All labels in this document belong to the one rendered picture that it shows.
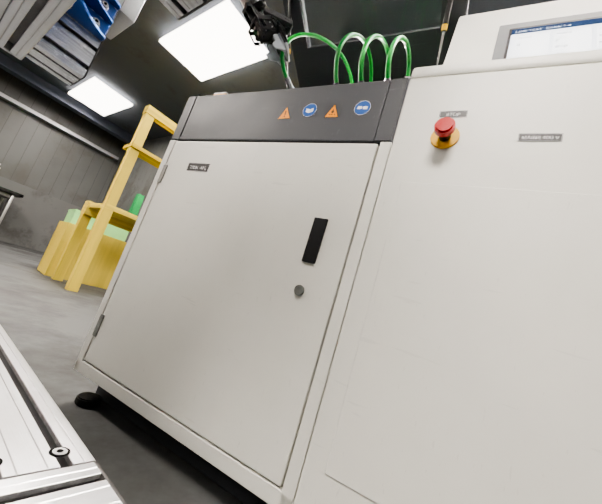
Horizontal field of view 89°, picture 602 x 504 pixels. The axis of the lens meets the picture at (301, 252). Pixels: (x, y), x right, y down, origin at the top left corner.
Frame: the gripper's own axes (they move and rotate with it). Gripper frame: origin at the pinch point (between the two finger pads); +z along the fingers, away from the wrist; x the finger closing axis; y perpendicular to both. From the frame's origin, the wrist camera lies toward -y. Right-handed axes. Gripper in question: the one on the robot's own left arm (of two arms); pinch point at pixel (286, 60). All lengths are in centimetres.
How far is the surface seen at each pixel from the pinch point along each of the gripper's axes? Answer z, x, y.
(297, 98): 24.5, 17.6, 21.9
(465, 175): 61, 47, 22
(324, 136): 38, 24, 26
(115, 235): -42, -310, 32
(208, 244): 48, -1, 54
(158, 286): 52, -13, 67
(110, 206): -45, -225, 36
